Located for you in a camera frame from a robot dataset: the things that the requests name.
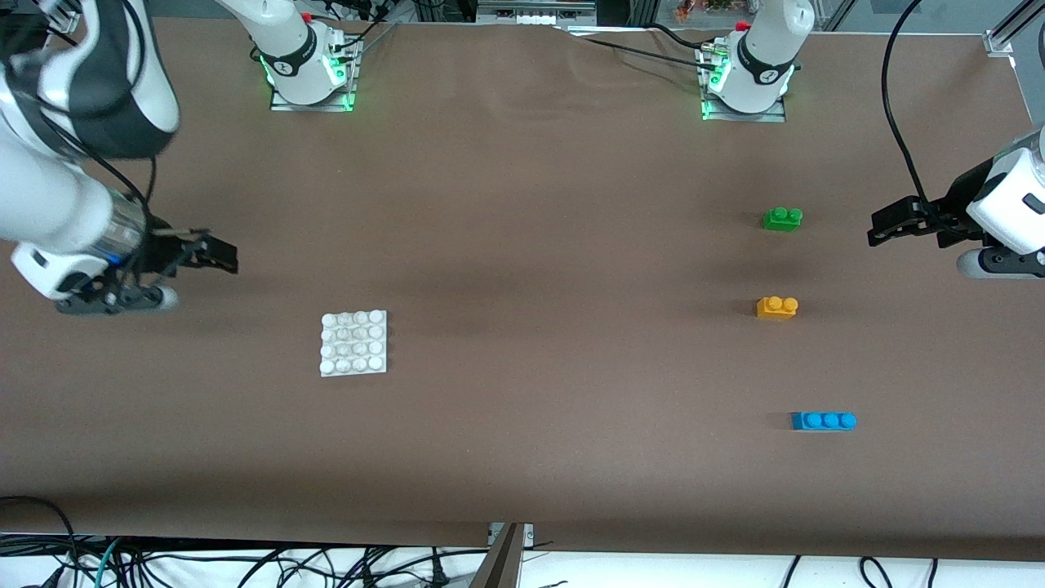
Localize brown table cover sheet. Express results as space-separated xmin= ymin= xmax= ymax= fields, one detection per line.
xmin=0 ymin=15 xmax=1045 ymax=563

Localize silver metal frame rail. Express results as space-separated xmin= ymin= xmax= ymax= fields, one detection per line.
xmin=476 ymin=0 xmax=598 ymax=25

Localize grey metal post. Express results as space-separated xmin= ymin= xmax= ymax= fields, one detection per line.
xmin=467 ymin=523 xmax=525 ymax=588

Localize teal cable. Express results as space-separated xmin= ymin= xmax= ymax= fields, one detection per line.
xmin=91 ymin=537 xmax=125 ymax=588

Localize orange red plastic items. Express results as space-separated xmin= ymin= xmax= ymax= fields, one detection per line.
xmin=674 ymin=0 xmax=736 ymax=21

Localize blue three-stud block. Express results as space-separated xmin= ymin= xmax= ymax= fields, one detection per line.
xmin=791 ymin=412 xmax=857 ymax=431

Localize silver aluminium corner profile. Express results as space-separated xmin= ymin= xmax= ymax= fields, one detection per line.
xmin=984 ymin=0 xmax=1045 ymax=58

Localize black cable across cover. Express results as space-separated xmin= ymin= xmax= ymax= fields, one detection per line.
xmin=563 ymin=24 xmax=719 ymax=66

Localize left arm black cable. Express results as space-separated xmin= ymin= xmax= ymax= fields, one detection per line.
xmin=880 ymin=0 xmax=948 ymax=223

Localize black looped floor cable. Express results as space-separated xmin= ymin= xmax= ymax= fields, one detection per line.
xmin=0 ymin=495 xmax=80 ymax=588

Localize white studded base plate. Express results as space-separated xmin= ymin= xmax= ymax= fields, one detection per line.
xmin=319 ymin=309 xmax=388 ymax=378

